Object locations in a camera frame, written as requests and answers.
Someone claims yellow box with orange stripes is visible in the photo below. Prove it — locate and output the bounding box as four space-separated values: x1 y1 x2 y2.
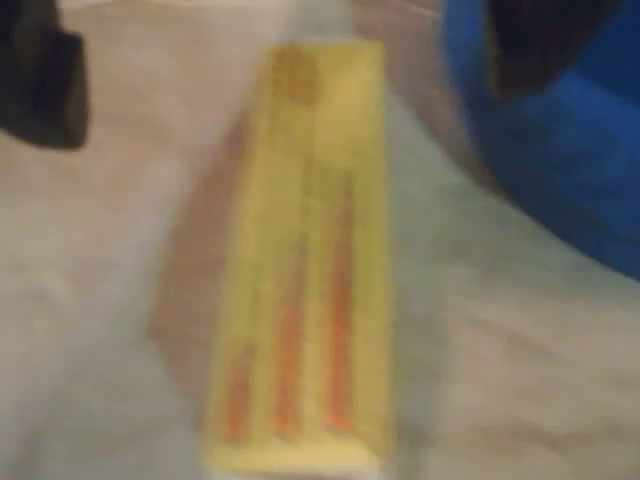
202 40 396 476

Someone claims blue plastic bowl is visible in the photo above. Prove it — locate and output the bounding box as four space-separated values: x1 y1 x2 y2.
439 0 640 281

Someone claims beige wrinkled table cloth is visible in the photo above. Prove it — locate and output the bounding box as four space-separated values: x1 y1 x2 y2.
0 0 640 480

